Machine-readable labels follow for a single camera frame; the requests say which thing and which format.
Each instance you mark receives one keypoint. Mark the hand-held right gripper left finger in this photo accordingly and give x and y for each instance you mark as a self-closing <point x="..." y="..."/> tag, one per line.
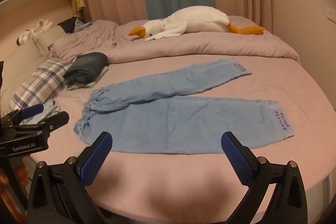
<point x="95" y="158"/>

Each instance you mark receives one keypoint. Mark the pink bed sheet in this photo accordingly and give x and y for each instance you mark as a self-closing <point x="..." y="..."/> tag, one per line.
<point x="288" y="82"/>

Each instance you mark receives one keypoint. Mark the white goose plush toy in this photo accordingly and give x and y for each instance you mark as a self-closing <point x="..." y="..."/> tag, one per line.
<point x="199" y="19"/>

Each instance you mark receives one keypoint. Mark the blue patterned cloth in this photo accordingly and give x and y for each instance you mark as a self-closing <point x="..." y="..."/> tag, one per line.
<point x="84" y="26"/>

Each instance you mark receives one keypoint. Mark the pale patterned cloth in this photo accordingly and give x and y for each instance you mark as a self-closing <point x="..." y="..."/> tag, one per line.
<point x="51" y="108"/>

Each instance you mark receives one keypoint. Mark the light blue denim pants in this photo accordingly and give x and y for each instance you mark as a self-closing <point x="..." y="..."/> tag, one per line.
<point x="170" y="121"/>

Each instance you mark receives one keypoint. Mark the person's left hand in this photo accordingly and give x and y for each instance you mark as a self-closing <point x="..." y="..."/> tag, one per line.
<point x="22" y="170"/>

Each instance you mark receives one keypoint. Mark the beige padded headboard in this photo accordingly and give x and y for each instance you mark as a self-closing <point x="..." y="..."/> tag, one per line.
<point x="18" y="66"/>

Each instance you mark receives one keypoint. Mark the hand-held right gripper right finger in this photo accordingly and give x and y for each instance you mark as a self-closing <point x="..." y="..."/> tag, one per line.
<point x="235" y="158"/>

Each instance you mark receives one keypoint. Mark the plaid pillow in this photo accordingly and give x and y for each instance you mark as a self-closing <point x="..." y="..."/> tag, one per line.
<point x="42" y="79"/>

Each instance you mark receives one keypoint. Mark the beige pillow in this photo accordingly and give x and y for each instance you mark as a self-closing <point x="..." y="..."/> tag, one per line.
<point x="48" y="36"/>

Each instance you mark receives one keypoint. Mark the dark clothing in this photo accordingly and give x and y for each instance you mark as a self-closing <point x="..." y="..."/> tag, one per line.
<point x="68" y="24"/>

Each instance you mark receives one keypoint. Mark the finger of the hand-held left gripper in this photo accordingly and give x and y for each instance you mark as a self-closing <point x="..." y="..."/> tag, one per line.
<point x="34" y="108"/>
<point x="56" y="119"/>

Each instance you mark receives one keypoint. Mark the folded dark jeans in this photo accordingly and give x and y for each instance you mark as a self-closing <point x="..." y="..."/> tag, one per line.
<point x="86" y="64"/>

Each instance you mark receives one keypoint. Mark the black and white plush toy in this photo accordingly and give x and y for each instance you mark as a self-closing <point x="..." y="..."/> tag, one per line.
<point x="25" y="36"/>

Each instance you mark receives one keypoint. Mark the pink quilt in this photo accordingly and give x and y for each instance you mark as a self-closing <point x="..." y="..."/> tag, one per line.
<point x="197" y="45"/>

